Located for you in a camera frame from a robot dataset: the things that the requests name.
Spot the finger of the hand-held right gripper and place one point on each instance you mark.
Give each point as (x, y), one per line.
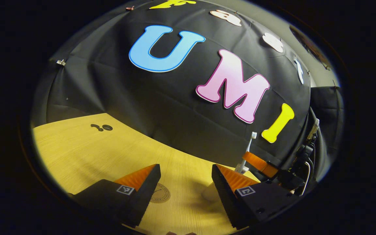
(259, 163)

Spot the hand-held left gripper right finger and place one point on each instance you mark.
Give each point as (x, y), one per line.
(222, 192)

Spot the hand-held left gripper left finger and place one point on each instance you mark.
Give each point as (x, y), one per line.
(147, 192)

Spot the round brown coaster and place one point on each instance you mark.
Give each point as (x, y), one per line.
(162, 194)

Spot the light blue toothbrush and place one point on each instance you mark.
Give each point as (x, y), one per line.
(248, 145)

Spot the wooden desktop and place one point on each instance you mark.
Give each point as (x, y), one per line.
(77, 153)

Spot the black backdrop cloth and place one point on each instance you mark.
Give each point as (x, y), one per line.
(126, 98)

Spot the white cloth clip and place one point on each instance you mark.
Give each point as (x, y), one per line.
(60, 62)

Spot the red cloth clip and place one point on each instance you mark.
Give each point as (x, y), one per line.
(130, 7)

